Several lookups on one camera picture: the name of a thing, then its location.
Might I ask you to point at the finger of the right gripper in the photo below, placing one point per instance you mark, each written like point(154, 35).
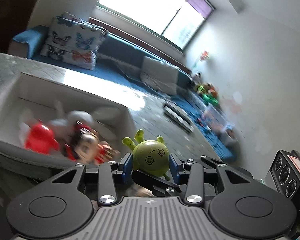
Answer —
point(154, 184)

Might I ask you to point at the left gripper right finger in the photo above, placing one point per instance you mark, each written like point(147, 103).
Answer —
point(176, 168)

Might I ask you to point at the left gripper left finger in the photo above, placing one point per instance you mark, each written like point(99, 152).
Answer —
point(124, 170)

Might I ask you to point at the green round monster toy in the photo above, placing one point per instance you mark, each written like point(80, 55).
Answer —
point(151, 156)

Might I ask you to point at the white plush rabbit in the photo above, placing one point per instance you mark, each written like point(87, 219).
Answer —
point(63, 125)

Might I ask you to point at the red round toy figure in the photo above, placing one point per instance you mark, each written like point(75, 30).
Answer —
point(41, 139)

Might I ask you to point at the grey remote control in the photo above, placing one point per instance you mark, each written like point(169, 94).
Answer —
point(179, 120)

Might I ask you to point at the black remote control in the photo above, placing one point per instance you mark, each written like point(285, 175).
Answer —
point(179, 111)

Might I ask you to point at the small clear plastic box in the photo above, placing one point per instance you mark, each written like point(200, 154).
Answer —
point(227, 137)

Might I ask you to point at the clear plastic toy bin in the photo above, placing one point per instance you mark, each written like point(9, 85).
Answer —
point(216, 120)

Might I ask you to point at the green toy tub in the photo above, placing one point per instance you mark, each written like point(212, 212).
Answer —
point(210, 100)

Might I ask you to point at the yellow plush toy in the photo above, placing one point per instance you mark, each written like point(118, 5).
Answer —
point(202, 88)

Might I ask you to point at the orange tiger plush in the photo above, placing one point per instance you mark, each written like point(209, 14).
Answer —
point(211, 91)

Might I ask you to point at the grey cushion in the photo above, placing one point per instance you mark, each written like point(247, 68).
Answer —
point(159, 75)

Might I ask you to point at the blue sofa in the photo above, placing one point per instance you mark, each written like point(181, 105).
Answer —
point(120, 61)

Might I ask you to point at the pinwheel on stick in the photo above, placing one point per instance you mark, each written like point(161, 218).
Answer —
point(203, 56)

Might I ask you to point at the black cardboard shoe box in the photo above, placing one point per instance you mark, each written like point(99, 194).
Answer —
point(38, 117)

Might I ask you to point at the butterfly print pillow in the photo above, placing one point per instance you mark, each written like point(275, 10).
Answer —
point(72, 40)

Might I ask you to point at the window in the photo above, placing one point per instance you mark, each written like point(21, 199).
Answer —
point(175, 21)

